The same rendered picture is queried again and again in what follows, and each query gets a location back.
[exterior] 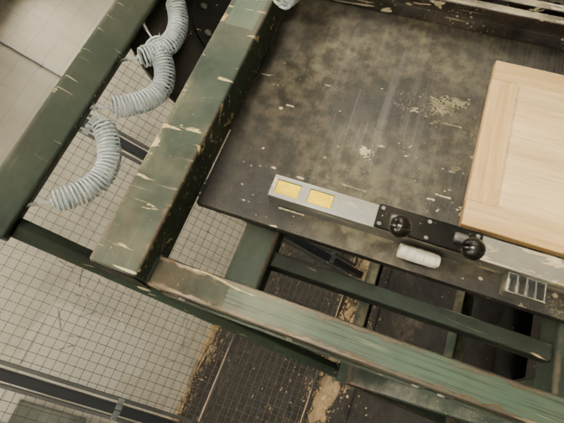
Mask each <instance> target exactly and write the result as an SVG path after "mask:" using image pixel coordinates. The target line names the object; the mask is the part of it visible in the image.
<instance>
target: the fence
mask: <svg viewBox="0 0 564 423"><path fill-rule="evenodd" d="M279 180H282V181H285V182H288V183H291V184H294V185H299V186H301V189H300V194H299V195H298V198H297V199H295V198H292V197H289V196H284V195H281V194H279V193H275V192H274V190H275V188H276V186H277V184H278V181H279ZM311 190H314V191H319V192H322V193H325V194H328V195H331V196H334V200H333V203H332V206H331V209H328V208H325V207H322V206H318V205H314V204H311V203H309V202H306V201H307V198H308V196H309V194H310V191H311ZM268 197H269V202H270V203H273V204H276V205H279V206H283V207H287V208H289V209H292V210H295V211H298V212H303V213H305V214H308V215H311V216H314V217H319V218H321V219H325V220H328V221H330V222H335V223H338V224H341V225H343V226H346V227H351V228H354V229H357V230H359V231H363V232H367V233H370V234H373V235H376V236H379V237H382V238H386V239H389V240H392V241H395V242H397V243H404V244H407V245H408V246H409V245H410V246H413V247H416V248H420V249H424V250H425V251H429V252H432V253H435V254H438V255H441V256H443V257H446V258H449V259H454V260H456V261H459V262H462V263H465V264H470V265H472V266H475V267H479V268H481V269H486V270H489V271H492V272H494V273H497V274H505V273H507V272H511V273H515V274H519V275H522V276H525V277H528V278H531V279H535V280H539V281H541V282H544V283H547V284H548V285H547V286H546V288H547V289H548V290H554V291H556V292H559V293H562V294H564V260H563V259H560V258H555V257H552V256H550V255H546V254H543V253H538V252H536V251H532V250H529V249H527V248H522V247H519V246H515V245H513V244H509V243H505V242H501V241H499V240H496V239H492V238H488V237H485V236H483V243H484V244H485V247H486V252H485V254H484V256H483V257H482V258H480V259H479V260H469V259H467V258H465V257H464V256H463V255H462V254H461V253H457V252H453V251H451V250H448V249H445V248H440V247H437V246H435V245H431V244H429V243H424V242H421V241H418V240H415V239H413V238H408V237H405V238H397V237H395V236H394V235H393V234H391V232H388V231H385V230H383V229H380V228H376V227H374V226H373V224H374V221H375V218H376V215H377V212H378V209H379V205H377V204H374V203H372V202H368V201H364V200H360V199H358V198H355V197H351V196H347V195H343V194H341V193H337V192H335V191H329V190H327V189H324V188H321V187H318V186H315V185H310V184H306V183H304V182H301V181H298V180H293V179H290V178H287V177H284V176H281V175H276V176H275V177H274V181H273V183H272V185H271V187H270V190H269V193H268Z"/></svg>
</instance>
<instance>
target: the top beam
mask: <svg viewBox="0 0 564 423"><path fill-rule="evenodd" d="M285 13H286V10H284V9H282V8H279V6H278V5H276V4H275V3H274V1H273V0H262V1H256V0H232V1H231V2H230V4H229V6H228V7H227V10H226V12H225V13H224V15H223V16H222V19H221V21H220V23H219V24H218V25H217V28H216V30H215V31H214V33H213V35H212V37H211V39H210V40H209V42H208V44H207V46H206V48H205V49H204V51H203V53H202V55H201V57H200V59H199V60H198V62H197V64H196V66H195V68H194V70H193V71H192V72H191V75H190V77H189V79H188V80H187V82H186V84H185V86H184V88H183V89H182V91H181V93H180V95H179V96H178V98H177V100H176V102H175V104H174V106H173V107H172V109H171V111H170V113H169V115H168V117H167V118H166V120H165V121H164V124H163V126H162V128H161V129H160V131H159V133H158V135H157V137H156V138H155V140H154V142H153V144H152V145H151V147H150V149H149V152H148V153H147V154H146V156H145V158H144V161H143V162H142V164H141V165H140V167H139V169H138V171H137V173H136V175H135V176H134V177H133V180H132V182H131V184H130V186H129V187H128V189H127V191H126V193H125V194H124V196H123V198H122V200H121V201H120V203H119V205H118V207H117V210H116V211H115V212H114V214H113V216H112V218H111V220H110V222H109V223H108V225H107V227H106V229H105V231H104V233H103V234H102V236H101V238H100V240H99V242H98V243H97V245H96V247H95V249H94V250H93V252H92V254H91V257H90V260H91V263H92V264H94V265H96V266H97V267H98V268H100V269H103V270H104V271H106V272H108V273H109V274H111V275H114V276H116V277H118V278H121V279H125V280H127V281H129V282H132V283H135V284H137V285H141V286H143V287H145V288H148V289H150V288H153V287H152V286H150V285H148V284H147V283H148V281H146V279H147V277H148V275H149V272H150V270H151V269H152V267H153V265H154V262H155V260H156V259H157V257H160V255H161V254H163V255H164V256H165V257H166V258H168V257H169V256H170V253H171V251H172V249H173V247H174V245H175V242H176V240H177V238H178V237H179V235H180V232H181V230H182V227H183V226H184V224H185V221H186V219H187V217H188V216H189V214H190V212H191V208H192V207H193V205H194V203H195V201H196V198H197V197H198V195H199V193H200V191H201V188H202V186H203V184H204V182H205V180H206V178H207V176H208V174H209V172H210V170H211V167H212V165H213V163H214V161H215V159H216V157H217V155H218V153H219V151H220V148H221V147H222V144H223V142H224V140H225V138H226V136H227V134H228V132H229V130H230V127H231V126H232V123H233V121H234V119H235V117H236V116H237V114H238V111H239V108H240V107H241V105H242V103H243V100H244V98H245V97H246V95H247V93H248V89H249V87H250V86H251V84H252V82H253V79H254V77H255V76H256V74H257V72H258V69H259V67H260V65H261V63H262V61H263V59H264V57H265V55H266V53H267V51H268V48H269V46H270V44H271V42H272V40H273V38H274V36H275V34H276V32H277V29H278V27H279V25H280V23H281V21H282V19H283V17H284V15H285Z"/></svg>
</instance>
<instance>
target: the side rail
mask: <svg viewBox="0 0 564 423"><path fill-rule="evenodd" d="M147 284H148V285H150V286H152V287H154V288H156V289H159V290H162V294H163V295H165V296H168V297H170V298H172V299H175V300H178V301H181V302H183V303H186V304H188V305H190V306H194V307H196V308H199V309H202V310H204V311H208V312H211V313H212V314H215V315H218V316H221V317H224V318H226V319H228V320H231V321H235V322H237V323H240V324H242V325H245V326H248V327H251V328H253V329H255V330H258V331H261V332H264V333H267V334H269V335H271V336H274V337H277V338H280V339H283V340H285V341H287V342H291V343H294V344H296V345H299V346H301V347H305V348H307V349H310V350H312V351H314V352H317V353H320V354H323V355H326V356H328V357H330V358H335V359H336V360H339V361H342V362H344V363H348V364H350V365H352V366H355V367H357V368H361V369H364V370H366V371H369V372H371V373H375V374H377V375H379V376H382V377H385V378H387V379H391V380H394V381H395V382H398V383H401V384H404V385H407V386H409V387H411V388H414V389H418V390H420V391H422V392H425V393H427V394H431V395H434V396H436V397H438V398H441V399H444V400H447V401H450V402H452V403H454V404H457V405H460V406H463V407H466V408H468V409H470V410H474V411H477V412H479V413H481V414H484V415H487V416H490V417H493V418H495V419H497V420H501V421H503V422H506V423H564V398H563V397H561V396H558V395H555V394H552V393H549V392H546V391H544V390H541V389H537V388H535V387H532V386H529V385H527V384H523V383H521V382H518V381H515V380H513V379H509V378H506V377H504V376H501V375H498V374H496V373H492V372H489V371H487V370H484V369H482V368H478V367H475V366H473V365H470V364H468V363H464V362H461V361H458V360H456V359H454V358H449V357H447V356H444V355H441V354H440V353H437V352H432V351H430V350H427V349H425V348H423V347H418V346H416V345H413V344H411V343H408V342H404V341H401V340H399V339H397V338H394V337H390V336H387V335H384V334H383V333H380V332H376V331H373V330H370V329H368V328H366V327H363V326H359V325H356V324H354V323H351V322H349V321H344V320H342V319H340V318H337V317H335V316H330V315H328V314H326V313H323V312H320V311H316V310H313V309H311V308H309V307H306V306H303V305H299V304H297V303H295V302H292V301H289V300H285V299H283V298H280V297H278V296H275V295H271V294H269V293H266V292H263V291H261V290H256V289H255V288H252V287H249V286H246V285H242V284H240V283H238V282H235V281H232V280H229V279H226V278H223V277H221V276H218V275H215V274H212V273H209V272H206V271H204V270H201V269H198V268H195V267H192V266H190V265H187V264H183V263H181V262H178V261H175V260H173V259H170V258H166V257H164V256H160V259H159V262H158V264H157V266H156V268H155V270H154V272H153V274H152V277H151V278H150V281H149V282H148V283H147Z"/></svg>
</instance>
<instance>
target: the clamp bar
mask: <svg viewBox="0 0 564 423"><path fill-rule="evenodd" d="M328 1H333V2H337V3H344V4H348V5H352V6H356V7H360V8H367V9H372V10H375V11H380V12H384V13H391V14H395V15H399V16H403V17H407V18H414V19H419V20H423V21H426V22H431V23H435V24H442V25H446V26H451V27H454V28H459V29H466V30H470V31H474V32H478V33H482V34H490V35H493V36H498V37H502V38H506V39H513V40H517V41H521V42H526V43H529V44H537V45H541V46H545V47H549V48H553V49H557V50H564V6H562V5H558V4H554V3H546V2H542V1H536V0H328Z"/></svg>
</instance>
